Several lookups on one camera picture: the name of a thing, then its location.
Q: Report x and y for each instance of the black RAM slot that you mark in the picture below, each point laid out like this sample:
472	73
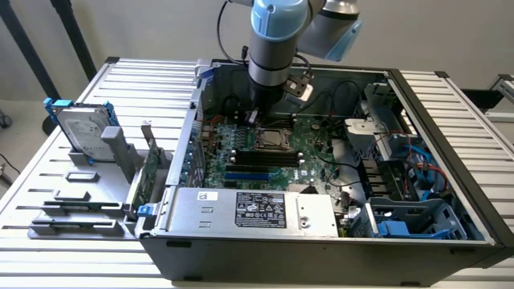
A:
268	151
268	159
268	155
268	162

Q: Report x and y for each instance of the green motherboard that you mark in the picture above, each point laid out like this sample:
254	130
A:
313	141

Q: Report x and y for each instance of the blue card latch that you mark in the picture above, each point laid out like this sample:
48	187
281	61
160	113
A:
146	210

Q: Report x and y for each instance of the grey parts rack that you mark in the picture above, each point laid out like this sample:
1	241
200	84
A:
81	216

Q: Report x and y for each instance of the silver power supply unit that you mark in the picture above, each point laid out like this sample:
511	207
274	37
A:
249	210

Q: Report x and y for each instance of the blue disk caddy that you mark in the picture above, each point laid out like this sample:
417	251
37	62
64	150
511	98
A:
405	219

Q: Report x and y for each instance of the metal disk bay cage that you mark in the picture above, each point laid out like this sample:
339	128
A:
377	126

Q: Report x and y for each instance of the blue expansion slot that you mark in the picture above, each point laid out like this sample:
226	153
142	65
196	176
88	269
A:
248	176

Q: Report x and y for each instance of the green graphics card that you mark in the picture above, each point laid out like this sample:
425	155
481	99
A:
146	177

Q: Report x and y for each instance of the black expansion slot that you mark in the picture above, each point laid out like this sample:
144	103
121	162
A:
248	169

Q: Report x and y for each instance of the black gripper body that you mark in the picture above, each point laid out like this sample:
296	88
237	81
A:
268	96

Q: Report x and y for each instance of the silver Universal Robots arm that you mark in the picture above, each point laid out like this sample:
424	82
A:
273	36

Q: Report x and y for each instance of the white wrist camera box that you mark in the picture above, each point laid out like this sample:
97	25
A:
300	89

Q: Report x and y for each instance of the black open PC case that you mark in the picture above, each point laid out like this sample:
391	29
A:
321	259

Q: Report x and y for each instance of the hard disk with blue bracket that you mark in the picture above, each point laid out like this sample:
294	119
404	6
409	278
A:
82	129

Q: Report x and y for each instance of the black frame post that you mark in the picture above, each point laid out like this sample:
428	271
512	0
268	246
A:
29	48

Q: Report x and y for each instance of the metal CPU socket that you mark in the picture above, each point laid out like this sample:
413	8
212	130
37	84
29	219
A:
273	139

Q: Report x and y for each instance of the neighbouring slatted metal table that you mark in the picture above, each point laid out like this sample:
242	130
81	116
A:
503	96

